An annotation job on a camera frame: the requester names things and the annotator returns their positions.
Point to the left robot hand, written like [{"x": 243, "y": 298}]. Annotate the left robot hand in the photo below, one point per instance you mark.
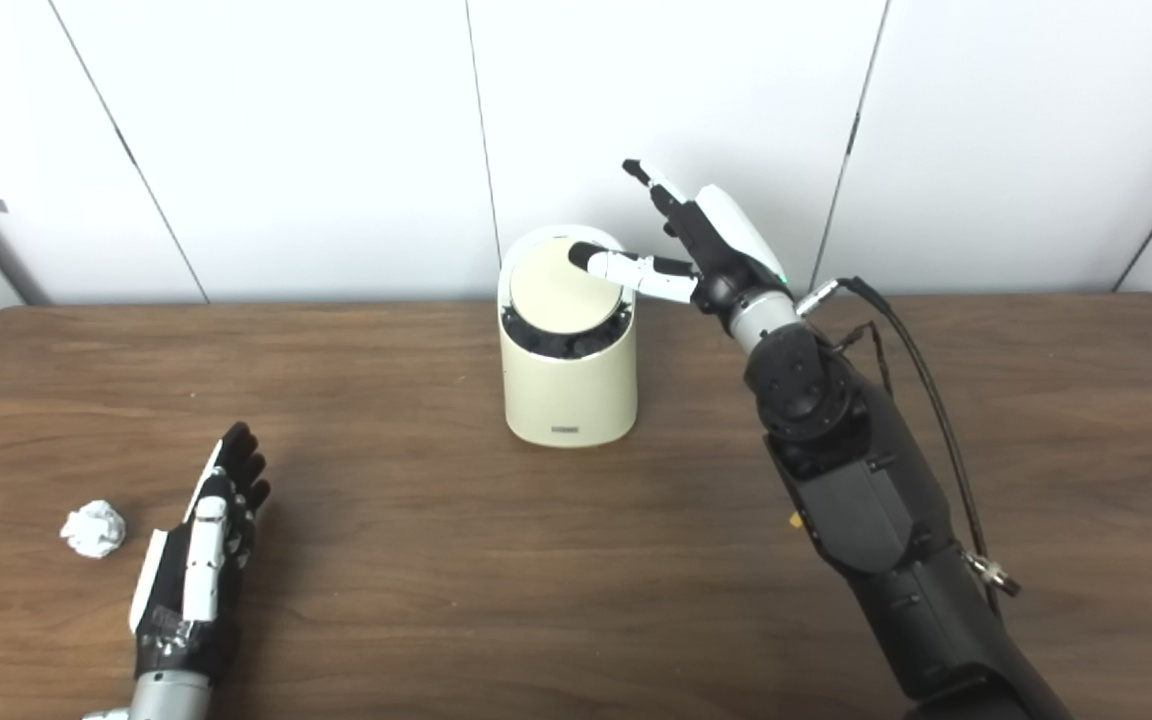
[{"x": 186, "y": 590}]

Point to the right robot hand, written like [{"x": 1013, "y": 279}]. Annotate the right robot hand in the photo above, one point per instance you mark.
[{"x": 726, "y": 255}]

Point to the white paper ball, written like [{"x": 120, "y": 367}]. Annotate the white paper ball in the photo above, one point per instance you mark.
[{"x": 94, "y": 529}]

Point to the cream round bin lid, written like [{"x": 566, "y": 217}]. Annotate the cream round bin lid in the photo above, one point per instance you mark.
[{"x": 558, "y": 295}]

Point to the cream-colored bin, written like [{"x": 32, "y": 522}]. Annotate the cream-colored bin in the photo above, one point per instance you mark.
[{"x": 568, "y": 395}]

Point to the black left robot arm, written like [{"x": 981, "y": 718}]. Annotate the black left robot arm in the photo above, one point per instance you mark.
[{"x": 168, "y": 698}]

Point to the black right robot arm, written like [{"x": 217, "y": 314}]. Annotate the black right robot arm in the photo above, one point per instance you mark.
[{"x": 866, "y": 500}]

